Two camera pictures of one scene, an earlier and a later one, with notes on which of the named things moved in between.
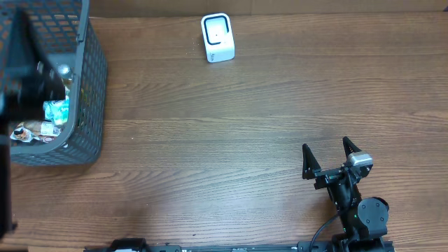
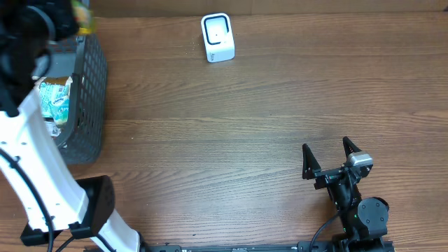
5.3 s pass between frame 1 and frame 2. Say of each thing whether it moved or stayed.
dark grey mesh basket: stayed
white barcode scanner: stayed
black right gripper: stayed
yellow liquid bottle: moved
